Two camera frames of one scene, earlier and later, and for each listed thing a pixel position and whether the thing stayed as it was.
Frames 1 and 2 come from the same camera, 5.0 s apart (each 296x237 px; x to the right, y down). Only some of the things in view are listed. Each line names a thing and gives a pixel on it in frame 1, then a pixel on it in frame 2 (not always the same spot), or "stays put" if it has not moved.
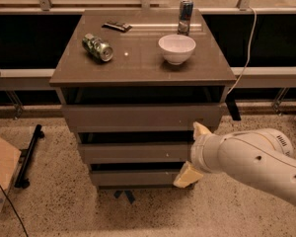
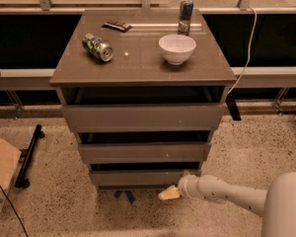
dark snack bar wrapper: [116, 27] stays put
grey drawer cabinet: [132, 83] stays put
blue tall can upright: [185, 17] stays put
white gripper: [197, 151] → [185, 185]
